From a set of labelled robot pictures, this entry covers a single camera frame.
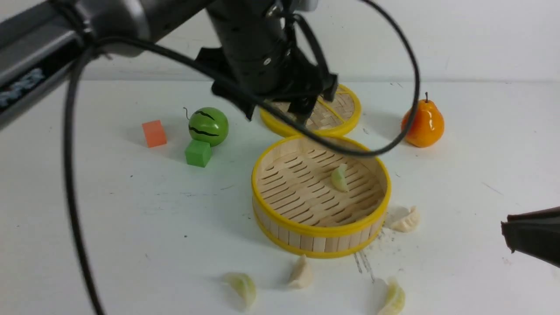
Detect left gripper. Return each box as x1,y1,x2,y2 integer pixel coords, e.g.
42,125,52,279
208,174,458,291
196,45,338,125

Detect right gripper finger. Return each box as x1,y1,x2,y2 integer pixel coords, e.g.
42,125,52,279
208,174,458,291
501,206,560,267

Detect white toy dumpling front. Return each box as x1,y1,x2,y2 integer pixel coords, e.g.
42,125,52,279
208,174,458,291
288,255,314,289

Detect white toy dumpling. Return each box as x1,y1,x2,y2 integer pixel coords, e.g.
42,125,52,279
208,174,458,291
288,255,314,289
385,206,421,233

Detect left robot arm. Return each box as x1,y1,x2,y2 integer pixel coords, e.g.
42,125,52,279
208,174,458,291
1,0,338,128

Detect yellow-rimmed bamboo steamer lid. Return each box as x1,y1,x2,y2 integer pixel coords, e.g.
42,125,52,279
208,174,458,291
259,84,362,137

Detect yellow-rimmed bamboo steamer tray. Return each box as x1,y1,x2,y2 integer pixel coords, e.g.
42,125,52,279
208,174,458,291
251,136,392,259

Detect green toy watermelon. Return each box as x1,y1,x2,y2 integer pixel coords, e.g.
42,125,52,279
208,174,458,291
185,106,229,147

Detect green foam cube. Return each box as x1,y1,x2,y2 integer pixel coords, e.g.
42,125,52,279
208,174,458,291
184,140,212,168

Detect orange foam cube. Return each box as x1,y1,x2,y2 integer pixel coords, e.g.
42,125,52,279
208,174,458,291
142,120,167,148

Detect orange toy pear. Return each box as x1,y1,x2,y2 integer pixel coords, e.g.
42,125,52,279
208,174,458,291
405,92,445,148

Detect pale green toy dumpling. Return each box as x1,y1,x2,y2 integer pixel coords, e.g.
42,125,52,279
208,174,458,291
377,277,406,315

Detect black cable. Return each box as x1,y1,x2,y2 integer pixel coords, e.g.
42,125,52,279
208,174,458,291
63,0,421,315

